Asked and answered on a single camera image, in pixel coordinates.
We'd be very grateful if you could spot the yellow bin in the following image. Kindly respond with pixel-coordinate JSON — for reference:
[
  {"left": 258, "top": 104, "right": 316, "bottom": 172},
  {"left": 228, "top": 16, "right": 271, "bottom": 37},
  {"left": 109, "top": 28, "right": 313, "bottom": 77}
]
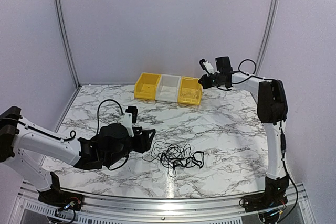
[
  {"left": 177, "top": 77, "right": 202, "bottom": 105},
  {"left": 134, "top": 72, "right": 161, "bottom": 100}
]

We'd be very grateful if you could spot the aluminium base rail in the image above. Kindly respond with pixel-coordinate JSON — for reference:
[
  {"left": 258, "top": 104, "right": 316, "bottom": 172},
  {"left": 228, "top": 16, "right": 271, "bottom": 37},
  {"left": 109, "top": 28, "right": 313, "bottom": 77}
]
[{"left": 10, "top": 179, "right": 308, "bottom": 224}]

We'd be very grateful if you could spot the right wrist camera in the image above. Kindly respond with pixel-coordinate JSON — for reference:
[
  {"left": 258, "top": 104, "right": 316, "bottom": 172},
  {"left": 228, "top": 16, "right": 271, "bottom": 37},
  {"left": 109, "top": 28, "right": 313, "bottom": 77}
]
[{"left": 199, "top": 59, "right": 214, "bottom": 76}]

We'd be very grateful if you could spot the white thin cable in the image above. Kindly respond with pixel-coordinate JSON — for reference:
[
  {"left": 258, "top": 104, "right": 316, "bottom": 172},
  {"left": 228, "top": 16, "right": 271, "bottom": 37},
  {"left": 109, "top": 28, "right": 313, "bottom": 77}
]
[{"left": 181, "top": 89, "right": 200, "bottom": 100}]

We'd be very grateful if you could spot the black thin cable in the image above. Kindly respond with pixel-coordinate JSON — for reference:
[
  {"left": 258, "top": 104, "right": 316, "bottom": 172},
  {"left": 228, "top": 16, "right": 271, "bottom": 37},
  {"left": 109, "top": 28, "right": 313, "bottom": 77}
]
[{"left": 151, "top": 140, "right": 196, "bottom": 177}]

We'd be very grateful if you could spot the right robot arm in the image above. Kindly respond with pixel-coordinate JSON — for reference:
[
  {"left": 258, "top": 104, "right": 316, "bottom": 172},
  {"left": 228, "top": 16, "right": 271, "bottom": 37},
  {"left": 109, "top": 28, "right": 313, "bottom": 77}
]
[{"left": 198, "top": 56, "right": 291, "bottom": 211}]

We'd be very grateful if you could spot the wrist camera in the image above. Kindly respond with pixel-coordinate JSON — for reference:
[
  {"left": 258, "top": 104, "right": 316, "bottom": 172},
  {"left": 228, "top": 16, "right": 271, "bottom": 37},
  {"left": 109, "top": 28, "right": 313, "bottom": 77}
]
[
  {"left": 199, "top": 59, "right": 214, "bottom": 76},
  {"left": 121, "top": 106, "right": 138, "bottom": 137}
]

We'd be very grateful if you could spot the left yellow bin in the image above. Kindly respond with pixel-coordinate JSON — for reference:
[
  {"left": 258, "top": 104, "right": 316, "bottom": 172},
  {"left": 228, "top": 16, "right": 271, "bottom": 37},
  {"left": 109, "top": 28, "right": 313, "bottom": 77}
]
[{"left": 134, "top": 72, "right": 161, "bottom": 100}]

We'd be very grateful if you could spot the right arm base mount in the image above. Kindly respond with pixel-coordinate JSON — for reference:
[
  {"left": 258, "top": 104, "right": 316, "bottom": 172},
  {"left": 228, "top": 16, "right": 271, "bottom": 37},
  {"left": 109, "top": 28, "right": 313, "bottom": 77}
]
[{"left": 239, "top": 193, "right": 288, "bottom": 212}]

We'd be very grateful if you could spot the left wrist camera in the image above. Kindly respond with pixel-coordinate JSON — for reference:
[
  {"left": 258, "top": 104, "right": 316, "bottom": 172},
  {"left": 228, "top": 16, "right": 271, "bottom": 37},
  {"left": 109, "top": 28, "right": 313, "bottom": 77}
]
[{"left": 121, "top": 106, "right": 138, "bottom": 137}]

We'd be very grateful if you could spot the white translucent bin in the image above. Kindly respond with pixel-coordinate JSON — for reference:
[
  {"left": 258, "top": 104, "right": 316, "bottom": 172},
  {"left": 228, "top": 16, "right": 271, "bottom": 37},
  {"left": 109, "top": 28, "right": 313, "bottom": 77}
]
[{"left": 155, "top": 74, "right": 181, "bottom": 102}]

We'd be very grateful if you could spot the right yellow bin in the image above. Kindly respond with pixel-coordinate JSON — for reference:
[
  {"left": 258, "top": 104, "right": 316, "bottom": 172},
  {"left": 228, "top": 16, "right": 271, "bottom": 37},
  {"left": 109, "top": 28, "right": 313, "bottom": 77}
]
[{"left": 177, "top": 77, "right": 202, "bottom": 105}]

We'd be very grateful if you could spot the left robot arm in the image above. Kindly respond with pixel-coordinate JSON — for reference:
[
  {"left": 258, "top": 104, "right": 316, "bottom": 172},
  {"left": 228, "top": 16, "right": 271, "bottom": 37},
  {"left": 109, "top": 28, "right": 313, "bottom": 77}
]
[{"left": 1, "top": 106, "right": 156, "bottom": 206}]

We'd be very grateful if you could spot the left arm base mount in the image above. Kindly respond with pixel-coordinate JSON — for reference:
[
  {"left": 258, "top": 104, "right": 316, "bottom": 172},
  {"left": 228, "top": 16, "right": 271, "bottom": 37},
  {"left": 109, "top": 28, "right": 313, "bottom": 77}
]
[{"left": 38, "top": 191, "right": 83, "bottom": 211}]

